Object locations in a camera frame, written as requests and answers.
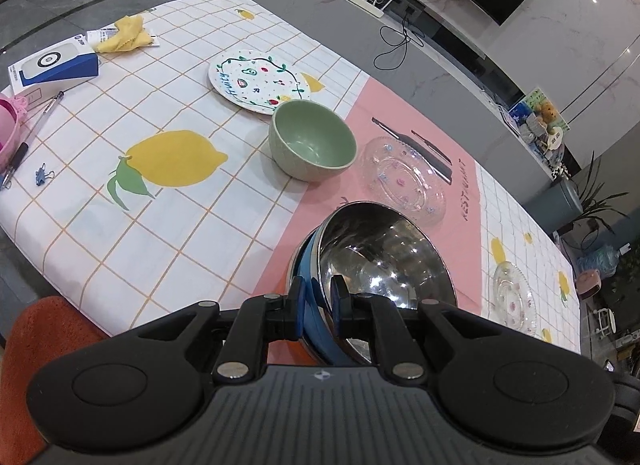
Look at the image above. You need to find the green ceramic bowl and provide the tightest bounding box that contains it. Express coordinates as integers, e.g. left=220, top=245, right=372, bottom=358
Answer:
left=269, top=100, right=357, bottom=182

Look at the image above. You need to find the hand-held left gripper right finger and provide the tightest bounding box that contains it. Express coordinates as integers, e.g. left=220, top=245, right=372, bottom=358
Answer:
left=330, top=276, right=506, bottom=381

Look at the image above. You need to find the green potted plant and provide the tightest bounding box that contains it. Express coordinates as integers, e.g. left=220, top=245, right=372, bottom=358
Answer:
left=565, top=150, right=631, bottom=246

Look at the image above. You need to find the lemon print tablecloth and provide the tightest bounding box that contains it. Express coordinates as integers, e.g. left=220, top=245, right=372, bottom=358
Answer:
left=0, top=0, right=583, bottom=353

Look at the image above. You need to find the steel bowl with blue outside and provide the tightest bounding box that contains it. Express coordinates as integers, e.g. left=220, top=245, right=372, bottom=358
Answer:
left=287, top=201, right=458, bottom=366

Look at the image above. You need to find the blue and white box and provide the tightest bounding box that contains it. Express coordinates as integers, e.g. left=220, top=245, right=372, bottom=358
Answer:
left=7, top=36, right=101, bottom=96

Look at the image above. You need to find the blue plastic bag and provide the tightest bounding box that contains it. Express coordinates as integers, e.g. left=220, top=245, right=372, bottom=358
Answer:
left=580, top=245, right=618, bottom=276

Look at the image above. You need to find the orange bowl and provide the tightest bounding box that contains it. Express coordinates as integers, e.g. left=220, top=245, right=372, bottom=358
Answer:
left=272, top=340, right=321, bottom=367

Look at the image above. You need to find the black pen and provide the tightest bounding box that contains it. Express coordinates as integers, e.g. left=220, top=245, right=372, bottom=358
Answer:
left=0, top=91, right=65, bottom=190

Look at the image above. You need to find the grey bin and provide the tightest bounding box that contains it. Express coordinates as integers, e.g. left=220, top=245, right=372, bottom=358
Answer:
left=525, top=180, right=583, bottom=233

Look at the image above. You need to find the orange chair cushion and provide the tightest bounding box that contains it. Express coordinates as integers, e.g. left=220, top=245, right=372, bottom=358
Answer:
left=0, top=296, right=108, bottom=446

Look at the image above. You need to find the pink container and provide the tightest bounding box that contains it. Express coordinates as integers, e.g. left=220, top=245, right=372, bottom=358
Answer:
left=0, top=95, right=28, bottom=168

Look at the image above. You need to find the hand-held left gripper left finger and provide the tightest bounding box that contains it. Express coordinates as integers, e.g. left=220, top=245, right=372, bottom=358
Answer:
left=125, top=276, right=307, bottom=381

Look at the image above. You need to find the black cable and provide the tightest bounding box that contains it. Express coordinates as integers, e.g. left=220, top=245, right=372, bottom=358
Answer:
left=374, top=12, right=426, bottom=70

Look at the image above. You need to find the white stool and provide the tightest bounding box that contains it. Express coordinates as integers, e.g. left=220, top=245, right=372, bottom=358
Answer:
left=592, top=310, right=616, bottom=336

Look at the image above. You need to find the white painted plate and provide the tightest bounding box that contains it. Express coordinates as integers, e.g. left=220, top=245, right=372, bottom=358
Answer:
left=208, top=50, right=312, bottom=116

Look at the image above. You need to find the pink small appliance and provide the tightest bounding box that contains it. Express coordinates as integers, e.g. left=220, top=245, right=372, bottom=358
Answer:
left=575, top=270, right=603, bottom=298

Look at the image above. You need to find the clear glass plate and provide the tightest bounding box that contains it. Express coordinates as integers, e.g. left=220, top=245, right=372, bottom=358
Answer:
left=492, top=262, right=538, bottom=338
left=360, top=136, right=447, bottom=226

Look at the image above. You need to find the yellow cloth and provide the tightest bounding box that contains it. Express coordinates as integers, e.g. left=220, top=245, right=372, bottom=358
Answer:
left=95, top=16, right=153, bottom=53

